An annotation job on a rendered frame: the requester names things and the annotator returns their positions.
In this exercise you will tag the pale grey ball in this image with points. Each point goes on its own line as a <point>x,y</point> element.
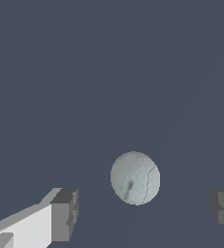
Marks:
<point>134,178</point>

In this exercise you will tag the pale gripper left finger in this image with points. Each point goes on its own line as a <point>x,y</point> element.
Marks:
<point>36,223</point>

